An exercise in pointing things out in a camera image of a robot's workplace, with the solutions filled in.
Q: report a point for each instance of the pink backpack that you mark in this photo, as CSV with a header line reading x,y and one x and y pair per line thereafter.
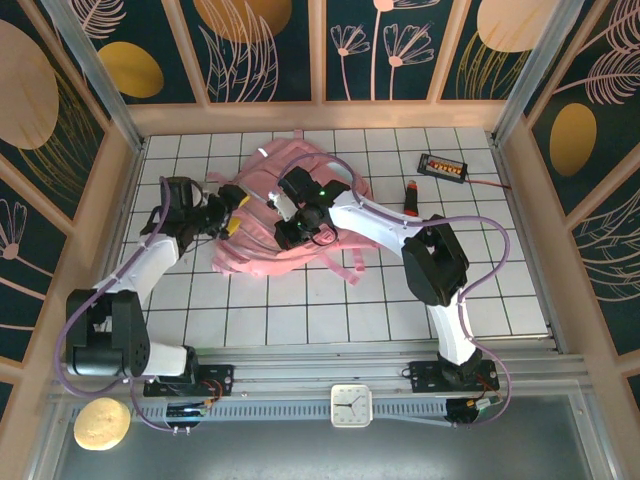
x,y
255,250

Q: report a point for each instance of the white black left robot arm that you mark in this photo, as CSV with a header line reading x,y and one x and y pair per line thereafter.
x,y
145,270

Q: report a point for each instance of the black charger board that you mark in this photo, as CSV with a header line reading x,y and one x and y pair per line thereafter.
x,y
442,167

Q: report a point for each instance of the white square clock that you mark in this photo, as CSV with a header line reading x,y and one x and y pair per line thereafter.
x,y
351,405

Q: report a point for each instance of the black controller module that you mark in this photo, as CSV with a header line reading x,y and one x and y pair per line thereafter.
x,y
462,412
187,412

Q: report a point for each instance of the round yellow sponge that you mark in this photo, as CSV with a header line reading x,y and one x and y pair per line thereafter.
x,y
102,425

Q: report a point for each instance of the grey metal plate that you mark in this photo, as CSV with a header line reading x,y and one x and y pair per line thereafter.
x,y
300,455

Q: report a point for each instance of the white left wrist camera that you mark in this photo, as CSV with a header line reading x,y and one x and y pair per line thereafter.
x,y
202,194

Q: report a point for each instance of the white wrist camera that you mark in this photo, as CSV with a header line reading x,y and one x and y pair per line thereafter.
x,y
202,194
282,205

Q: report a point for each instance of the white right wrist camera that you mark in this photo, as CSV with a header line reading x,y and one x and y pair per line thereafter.
x,y
282,205

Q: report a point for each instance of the aluminium mounting rail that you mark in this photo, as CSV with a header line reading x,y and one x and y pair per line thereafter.
x,y
310,372

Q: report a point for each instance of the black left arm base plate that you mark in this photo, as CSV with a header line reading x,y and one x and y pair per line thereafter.
x,y
220,380

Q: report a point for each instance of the aluminium frame post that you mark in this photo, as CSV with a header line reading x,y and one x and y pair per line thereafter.
x,y
96,75
534,75

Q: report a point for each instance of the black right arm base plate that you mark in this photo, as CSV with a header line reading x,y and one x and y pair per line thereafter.
x,y
425,377

